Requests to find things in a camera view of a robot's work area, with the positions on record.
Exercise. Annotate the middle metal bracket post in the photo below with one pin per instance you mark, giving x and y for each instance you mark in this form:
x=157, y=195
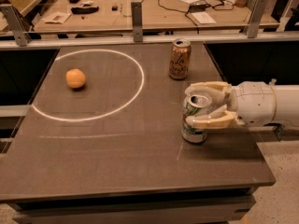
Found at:
x=136, y=11

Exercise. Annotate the metal bracket post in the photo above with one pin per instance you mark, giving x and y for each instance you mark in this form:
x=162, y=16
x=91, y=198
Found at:
x=17, y=24
x=136, y=11
x=255, y=18

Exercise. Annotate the right metal bracket post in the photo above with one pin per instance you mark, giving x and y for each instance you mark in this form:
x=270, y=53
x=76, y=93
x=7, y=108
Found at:
x=255, y=18

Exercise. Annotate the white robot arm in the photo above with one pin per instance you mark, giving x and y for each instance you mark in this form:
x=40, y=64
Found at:
x=287, y=103

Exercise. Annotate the left metal bracket post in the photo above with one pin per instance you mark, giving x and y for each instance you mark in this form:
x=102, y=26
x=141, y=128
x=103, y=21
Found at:
x=17, y=24

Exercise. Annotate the black stapler tool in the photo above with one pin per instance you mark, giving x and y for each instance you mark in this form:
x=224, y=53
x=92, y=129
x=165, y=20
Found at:
x=84, y=10

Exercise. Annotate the gold LaCroix can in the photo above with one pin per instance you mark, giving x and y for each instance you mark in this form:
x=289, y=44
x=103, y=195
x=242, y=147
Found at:
x=180, y=59

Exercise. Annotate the white paper card right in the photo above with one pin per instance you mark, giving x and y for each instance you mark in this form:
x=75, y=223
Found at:
x=203, y=18

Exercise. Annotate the orange fruit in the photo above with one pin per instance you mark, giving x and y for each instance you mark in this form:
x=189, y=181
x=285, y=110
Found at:
x=75, y=78

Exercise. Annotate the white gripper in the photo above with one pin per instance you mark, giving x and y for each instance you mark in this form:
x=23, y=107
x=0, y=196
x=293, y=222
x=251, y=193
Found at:
x=253, y=103

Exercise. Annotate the wooden background desk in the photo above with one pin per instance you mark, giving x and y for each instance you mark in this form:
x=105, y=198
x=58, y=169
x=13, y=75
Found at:
x=159, y=15

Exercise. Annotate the white paper card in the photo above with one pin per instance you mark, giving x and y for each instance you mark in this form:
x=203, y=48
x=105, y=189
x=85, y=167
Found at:
x=57, y=18
x=203, y=18

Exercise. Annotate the white circle marking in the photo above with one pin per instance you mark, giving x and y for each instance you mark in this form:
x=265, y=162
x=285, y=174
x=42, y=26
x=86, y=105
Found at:
x=113, y=81

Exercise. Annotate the white paper card left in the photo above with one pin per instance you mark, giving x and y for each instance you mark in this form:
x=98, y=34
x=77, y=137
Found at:
x=57, y=18

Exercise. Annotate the silver green 7up can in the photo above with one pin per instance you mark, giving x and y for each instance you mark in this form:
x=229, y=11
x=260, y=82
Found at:
x=195, y=104

